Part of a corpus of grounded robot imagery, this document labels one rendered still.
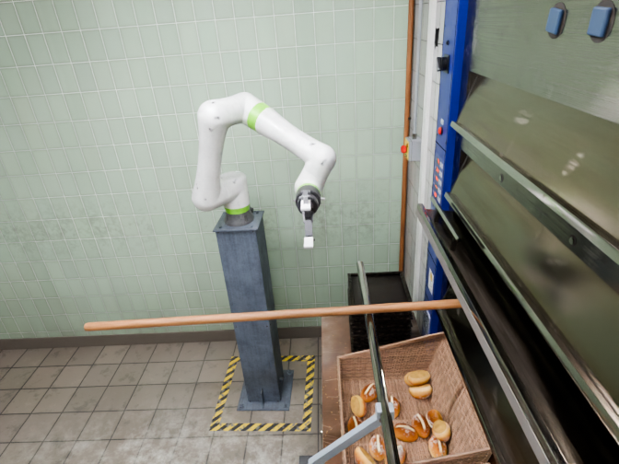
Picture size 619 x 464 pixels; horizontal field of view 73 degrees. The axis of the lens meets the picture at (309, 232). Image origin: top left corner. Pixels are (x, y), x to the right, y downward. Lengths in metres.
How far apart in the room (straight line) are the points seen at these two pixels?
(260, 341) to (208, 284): 0.72
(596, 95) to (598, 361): 0.47
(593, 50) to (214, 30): 1.85
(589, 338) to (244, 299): 1.67
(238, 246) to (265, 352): 0.69
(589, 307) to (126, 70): 2.31
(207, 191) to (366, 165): 1.02
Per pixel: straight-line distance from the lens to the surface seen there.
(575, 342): 0.98
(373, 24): 2.37
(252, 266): 2.12
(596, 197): 0.89
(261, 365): 2.54
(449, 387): 1.83
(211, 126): 1.68
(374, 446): 1.77
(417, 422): 1.85
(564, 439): 0.91
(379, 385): 1.23
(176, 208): 2.72
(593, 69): 0.93
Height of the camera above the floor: 2.08
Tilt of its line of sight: 27 degrees down
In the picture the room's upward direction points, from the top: 4 degrees counter-clockwise
